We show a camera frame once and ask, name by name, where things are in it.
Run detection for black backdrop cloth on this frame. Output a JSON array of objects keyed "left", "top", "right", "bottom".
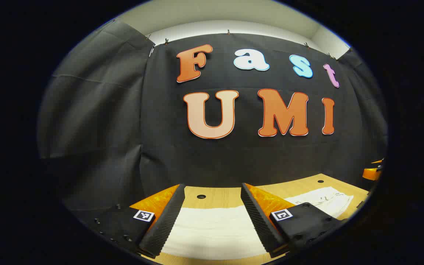
[{"left": 37, "top": 18, "right": 388, "bottom": 221}]

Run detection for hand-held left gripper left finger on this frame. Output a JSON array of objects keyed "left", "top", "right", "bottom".
[{"left": 73, "top": 183, "right": 186, "bottom": 258}]

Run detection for white jeans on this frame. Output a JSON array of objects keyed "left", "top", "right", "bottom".
[{"left": 160, "top": 187, "right": 354, "bottom": 260}]

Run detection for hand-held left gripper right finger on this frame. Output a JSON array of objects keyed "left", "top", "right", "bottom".
[{"left": 241, "top": 183, "right": 347, "bottom": 258}]

